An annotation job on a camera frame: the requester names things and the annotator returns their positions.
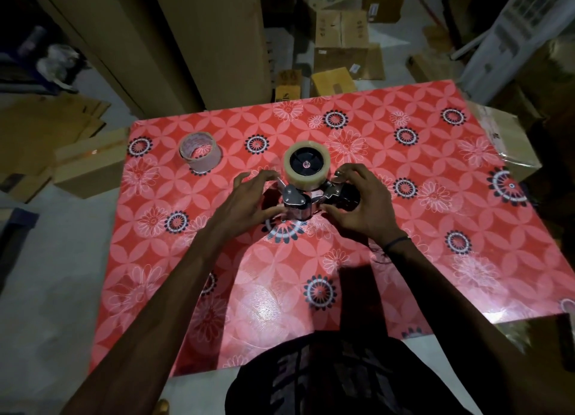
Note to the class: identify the person's right forearm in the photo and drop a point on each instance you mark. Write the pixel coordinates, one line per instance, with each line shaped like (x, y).
(462, 329)

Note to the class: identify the dark patterned shirt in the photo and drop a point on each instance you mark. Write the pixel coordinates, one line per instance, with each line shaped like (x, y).
(341, 378)

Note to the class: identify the clear plastic wrapped bundle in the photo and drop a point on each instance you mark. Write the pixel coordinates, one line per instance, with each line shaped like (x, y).
(516, 334)

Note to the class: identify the white air cooler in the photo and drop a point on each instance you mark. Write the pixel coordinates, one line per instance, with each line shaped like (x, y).
(498, 55)

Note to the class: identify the black metal tape dispenser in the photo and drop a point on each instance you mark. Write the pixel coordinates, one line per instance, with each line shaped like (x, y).
(305, 160)

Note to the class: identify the large dark printed carton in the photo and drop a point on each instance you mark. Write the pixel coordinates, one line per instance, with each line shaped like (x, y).
(476, 10)

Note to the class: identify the person's left hand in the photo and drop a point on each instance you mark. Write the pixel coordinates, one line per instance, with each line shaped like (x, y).
(242, 208)

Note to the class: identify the white crumpled plastic bag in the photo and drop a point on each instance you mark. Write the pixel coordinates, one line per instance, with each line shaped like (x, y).
(56, 66)

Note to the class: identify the pile of cardboard boxes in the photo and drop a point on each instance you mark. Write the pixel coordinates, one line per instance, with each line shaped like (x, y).
(341, 28)

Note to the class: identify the person's right hand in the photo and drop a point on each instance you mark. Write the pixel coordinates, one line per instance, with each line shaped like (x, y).
(368, 208)

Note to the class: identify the dark blue metal beam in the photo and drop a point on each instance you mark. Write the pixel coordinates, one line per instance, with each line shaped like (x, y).
(13, 235)

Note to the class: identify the clear tape roll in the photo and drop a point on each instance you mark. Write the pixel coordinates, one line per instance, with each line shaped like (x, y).
(310, 176)

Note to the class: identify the flattened cardboard sheets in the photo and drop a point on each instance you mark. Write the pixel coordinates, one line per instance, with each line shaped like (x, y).
(40, 131)

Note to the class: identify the brown cardboard box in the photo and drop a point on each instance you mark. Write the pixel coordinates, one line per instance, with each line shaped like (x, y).
(85, 167)

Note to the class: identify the taped plastic-wrapped cardboard box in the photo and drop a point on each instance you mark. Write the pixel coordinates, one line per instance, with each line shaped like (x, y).
(507, 136)

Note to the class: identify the person's left forearm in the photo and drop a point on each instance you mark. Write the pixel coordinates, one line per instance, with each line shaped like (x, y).
(148, 325)

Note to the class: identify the black wristband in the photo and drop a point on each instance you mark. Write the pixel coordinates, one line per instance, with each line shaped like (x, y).
(395, 240)

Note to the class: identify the red floral table cover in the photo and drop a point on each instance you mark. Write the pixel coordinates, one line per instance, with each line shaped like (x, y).
(148, 257)

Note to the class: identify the tall brown cardboard carton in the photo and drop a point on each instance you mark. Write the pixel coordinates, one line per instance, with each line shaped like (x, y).
(215, 37)
(112, 37)

